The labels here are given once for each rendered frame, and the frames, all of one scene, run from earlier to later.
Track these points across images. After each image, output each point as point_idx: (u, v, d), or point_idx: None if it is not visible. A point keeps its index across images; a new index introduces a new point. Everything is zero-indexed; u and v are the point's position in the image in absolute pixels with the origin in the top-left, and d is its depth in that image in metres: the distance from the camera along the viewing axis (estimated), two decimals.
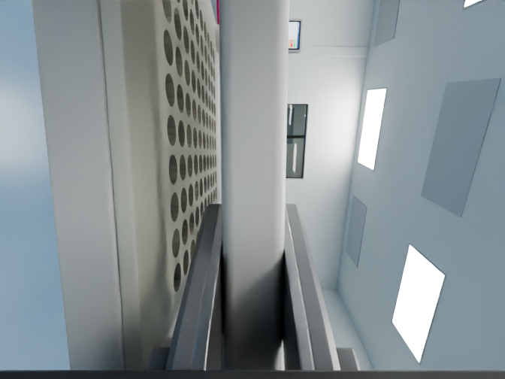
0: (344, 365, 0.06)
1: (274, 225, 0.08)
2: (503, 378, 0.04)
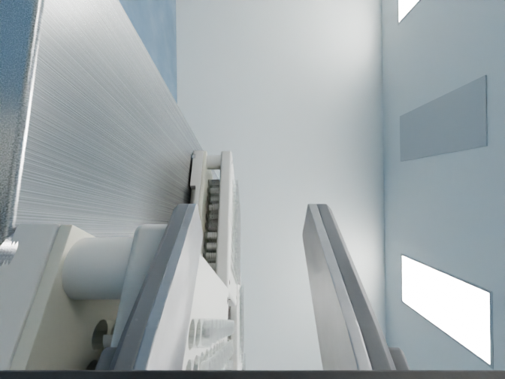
0: (394, 365, 0.06)
1: None
2: (503, 378, 0.04)
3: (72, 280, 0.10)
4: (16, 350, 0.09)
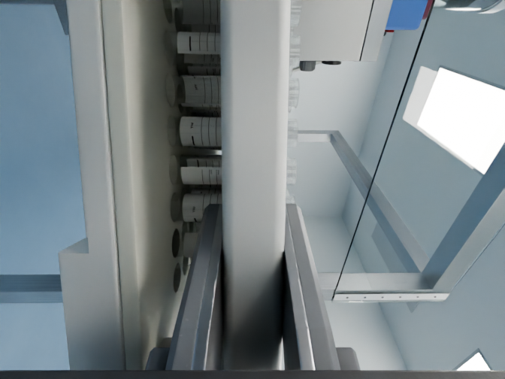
0: (344, 365, 0.06)
1: None
2: (503, 378, 0.04)
3: None
4: None
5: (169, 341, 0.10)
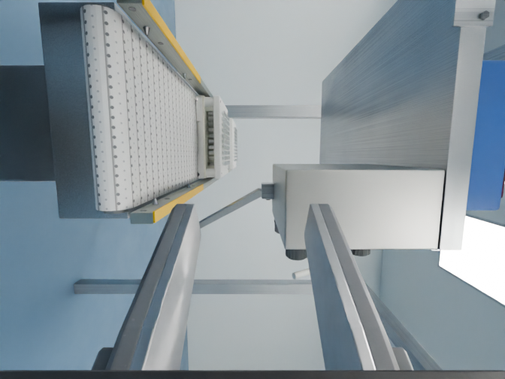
0: (397, 365, 0.06)
1: None
2: (503, 378, 0.04)
3: (205, 103, 0.76)
4: (202, 111, 0.76)
5: (207, 168, 0.80)
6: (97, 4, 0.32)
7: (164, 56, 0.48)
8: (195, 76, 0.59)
